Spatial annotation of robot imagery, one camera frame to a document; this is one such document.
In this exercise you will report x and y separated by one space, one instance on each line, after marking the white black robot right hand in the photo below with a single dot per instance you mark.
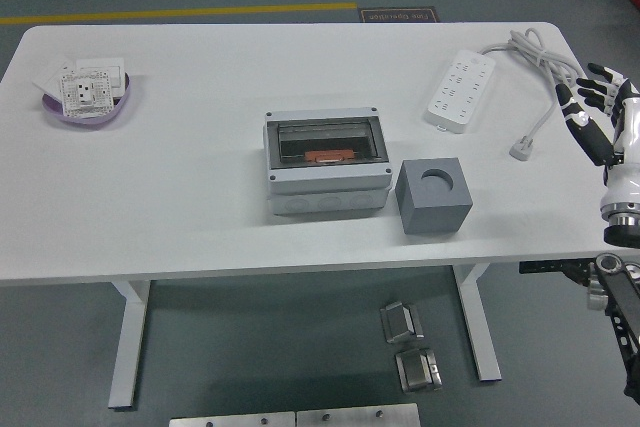
625 157

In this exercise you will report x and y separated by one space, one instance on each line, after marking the orange cylinder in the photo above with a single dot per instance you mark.
325 154

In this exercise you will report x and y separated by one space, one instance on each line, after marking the grey box with clear lid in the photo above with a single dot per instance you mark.
325 187

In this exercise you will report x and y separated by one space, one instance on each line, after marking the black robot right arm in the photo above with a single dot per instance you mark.
622 287

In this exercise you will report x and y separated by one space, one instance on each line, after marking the grey cube with round hole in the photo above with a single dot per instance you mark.
425 207

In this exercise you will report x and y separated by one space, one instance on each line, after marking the black perforated bar under table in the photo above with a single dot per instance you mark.
542 267

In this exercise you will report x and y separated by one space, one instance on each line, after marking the white power strip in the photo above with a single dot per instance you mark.
457 89

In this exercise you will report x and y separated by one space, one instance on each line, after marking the white table leg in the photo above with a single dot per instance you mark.
480 327
127 337

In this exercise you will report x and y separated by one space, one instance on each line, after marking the black floor sign with lettering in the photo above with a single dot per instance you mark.
398 15

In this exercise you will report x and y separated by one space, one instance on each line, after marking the small metal clamp block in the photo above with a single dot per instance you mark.
400 322
417 369

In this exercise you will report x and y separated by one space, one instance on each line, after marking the metal plate with screws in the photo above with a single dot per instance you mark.
357 416
230 420

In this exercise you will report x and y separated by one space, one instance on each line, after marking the yellow floor tape line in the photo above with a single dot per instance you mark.
200 11

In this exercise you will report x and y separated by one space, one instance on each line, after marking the purple bowl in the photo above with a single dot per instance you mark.
107 117

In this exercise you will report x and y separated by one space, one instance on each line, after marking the white printed socket panel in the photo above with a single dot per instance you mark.
82 92

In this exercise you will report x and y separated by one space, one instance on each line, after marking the white switch plate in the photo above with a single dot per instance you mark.
47 77
116 72

